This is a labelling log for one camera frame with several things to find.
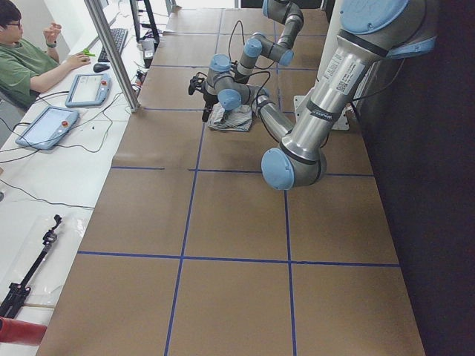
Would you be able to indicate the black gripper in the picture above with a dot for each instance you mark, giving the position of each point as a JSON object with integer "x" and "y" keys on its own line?
{"x": 208, "y": 98}

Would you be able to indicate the near teach pendant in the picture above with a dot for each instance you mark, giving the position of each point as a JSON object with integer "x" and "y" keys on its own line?
{"x": 49, "y": 127}

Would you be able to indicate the person in green shirt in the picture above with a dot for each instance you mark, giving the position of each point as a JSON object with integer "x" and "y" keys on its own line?
{"x": 27, "y": 70}

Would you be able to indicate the navy white striped polo shirt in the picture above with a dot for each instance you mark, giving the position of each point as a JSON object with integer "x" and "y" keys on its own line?
{"x": 239, "y": 119}

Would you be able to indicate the black computer mouse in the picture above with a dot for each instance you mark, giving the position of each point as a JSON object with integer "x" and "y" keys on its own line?
{"x": 100, "y": 67}

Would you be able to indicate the aluminium frame post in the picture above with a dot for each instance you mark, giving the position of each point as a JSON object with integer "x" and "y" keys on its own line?
{"x": 104, "y": 34}

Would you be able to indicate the red cylinder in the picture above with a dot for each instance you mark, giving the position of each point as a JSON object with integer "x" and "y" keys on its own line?
{"x": 21, "y": 333}

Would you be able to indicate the far teach pendant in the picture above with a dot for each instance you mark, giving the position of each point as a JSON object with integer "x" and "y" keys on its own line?
{"x": 88, "y": 90}

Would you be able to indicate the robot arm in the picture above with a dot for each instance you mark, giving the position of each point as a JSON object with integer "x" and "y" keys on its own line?
{"x": 370, "y": 32}
{"x": 288, "y": 14}

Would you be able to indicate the brown table mat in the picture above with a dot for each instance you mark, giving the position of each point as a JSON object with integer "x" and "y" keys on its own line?
{"x": 190, "y": 252}

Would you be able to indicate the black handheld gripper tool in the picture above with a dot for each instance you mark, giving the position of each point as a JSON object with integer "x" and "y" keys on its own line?
{"x": 18, "y": 292}

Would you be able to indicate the teach pendant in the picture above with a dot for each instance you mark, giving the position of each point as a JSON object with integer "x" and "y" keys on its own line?
{"x": 88, "y": 90}
{"x": 49, "y": 127}

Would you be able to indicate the black monitor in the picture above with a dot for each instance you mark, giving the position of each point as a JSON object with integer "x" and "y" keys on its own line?
{"x": 145, "y": 27}

